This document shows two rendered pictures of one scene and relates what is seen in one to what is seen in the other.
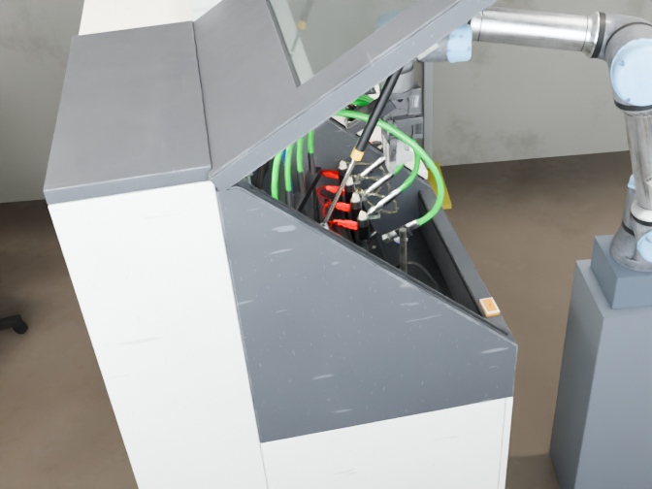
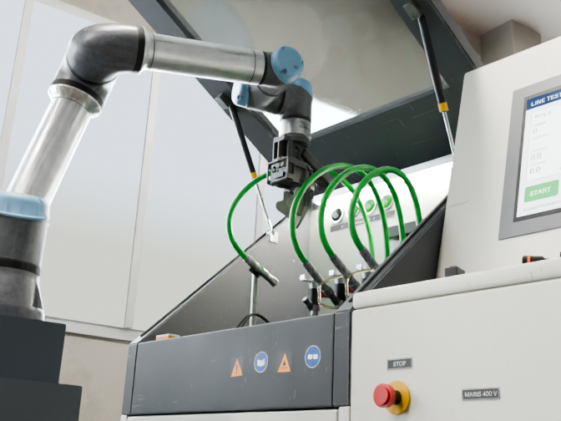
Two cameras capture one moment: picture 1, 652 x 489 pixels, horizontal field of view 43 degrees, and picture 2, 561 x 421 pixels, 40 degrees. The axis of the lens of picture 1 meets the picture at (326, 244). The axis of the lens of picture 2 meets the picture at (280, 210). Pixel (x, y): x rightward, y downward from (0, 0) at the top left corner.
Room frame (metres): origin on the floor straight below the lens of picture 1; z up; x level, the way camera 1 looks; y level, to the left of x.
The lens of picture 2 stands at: (2.97, -1.15, 0.68)
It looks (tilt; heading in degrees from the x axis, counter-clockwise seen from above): 19 degrees up; 145
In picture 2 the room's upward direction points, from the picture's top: 3 degrees clockwise
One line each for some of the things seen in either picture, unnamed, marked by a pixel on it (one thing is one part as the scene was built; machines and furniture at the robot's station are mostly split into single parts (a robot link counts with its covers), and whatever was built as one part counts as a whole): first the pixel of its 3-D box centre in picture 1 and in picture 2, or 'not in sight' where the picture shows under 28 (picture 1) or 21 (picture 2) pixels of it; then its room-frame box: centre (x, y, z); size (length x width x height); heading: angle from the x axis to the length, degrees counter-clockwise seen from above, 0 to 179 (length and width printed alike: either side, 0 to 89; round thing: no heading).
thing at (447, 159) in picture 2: not in sight; (389, 179); (1.56, 0.17, 1.43); 0.54 x 0.03 x 0.02; 7
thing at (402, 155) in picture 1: (400, 157); (285, 209); (1.59, -0.18, 1.25); 0.06 x 0.03 x 0.09; 97
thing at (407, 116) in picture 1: (400, 112); (291, 164); (1.61, -0.19, 1.36); 0.09 x 0.08 x 0.12; 97
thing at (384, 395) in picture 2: not in sight; (388, 396); (2.07, -0.31, 0.80); 0.05 x 0.04 x 0.05; 7
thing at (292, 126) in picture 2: (395, 77); (295, 133); (1.61, -0.18, 1.44); 0.08 x 0.08 x 0.05
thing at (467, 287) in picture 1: (458, 277); (228, 371); (1.62, -0.33, 0.87); 0.62 x 0.04 x 0.16; 7
